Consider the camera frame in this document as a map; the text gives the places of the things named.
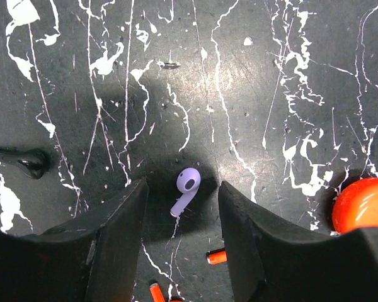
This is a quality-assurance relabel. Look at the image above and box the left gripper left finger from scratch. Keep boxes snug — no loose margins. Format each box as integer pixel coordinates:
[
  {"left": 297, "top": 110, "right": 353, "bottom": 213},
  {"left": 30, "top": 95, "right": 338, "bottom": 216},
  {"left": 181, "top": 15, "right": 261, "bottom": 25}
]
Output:
[{"left": 0, "top": 179, "right": 149, "bottom": 301}]

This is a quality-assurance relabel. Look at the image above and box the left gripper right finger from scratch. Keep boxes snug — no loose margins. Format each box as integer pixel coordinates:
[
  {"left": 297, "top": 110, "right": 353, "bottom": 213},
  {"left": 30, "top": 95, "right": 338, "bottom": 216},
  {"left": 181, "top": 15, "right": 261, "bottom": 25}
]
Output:
[{"left": 218, "top": 181, "right": 378, "bottom": 301}]

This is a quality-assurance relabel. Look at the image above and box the purple earbud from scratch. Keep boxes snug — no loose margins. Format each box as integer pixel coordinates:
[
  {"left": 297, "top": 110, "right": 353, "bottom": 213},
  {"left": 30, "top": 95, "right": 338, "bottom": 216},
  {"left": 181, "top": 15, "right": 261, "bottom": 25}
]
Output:
[{"left": 170, "top": 167, "right": 201, "bottom": 218}]

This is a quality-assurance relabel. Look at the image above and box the orange earbud case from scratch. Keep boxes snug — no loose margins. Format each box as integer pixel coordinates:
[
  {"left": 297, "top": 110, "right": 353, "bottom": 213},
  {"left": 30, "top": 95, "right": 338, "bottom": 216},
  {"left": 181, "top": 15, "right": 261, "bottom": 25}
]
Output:
[{"left": 331, "top": 177, "right": 378, "bottom": 234}]

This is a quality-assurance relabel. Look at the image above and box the orange earbud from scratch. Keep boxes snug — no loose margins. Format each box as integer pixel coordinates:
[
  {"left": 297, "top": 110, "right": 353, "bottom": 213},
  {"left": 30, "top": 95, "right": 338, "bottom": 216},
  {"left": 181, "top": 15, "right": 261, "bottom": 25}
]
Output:
[
  {"left": 149, "top": 282, "right": 166, "bottom": 302},
  {"left": 206, "top": 248, "right": 227, "bottom": 265}
]

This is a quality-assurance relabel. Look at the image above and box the black earbud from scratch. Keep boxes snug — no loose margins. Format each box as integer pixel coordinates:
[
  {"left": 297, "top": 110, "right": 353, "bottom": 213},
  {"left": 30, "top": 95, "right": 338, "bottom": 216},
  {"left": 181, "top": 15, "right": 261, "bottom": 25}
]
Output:
[{"left": 0, "top": 148, "right": 50, "bottom": 179}]

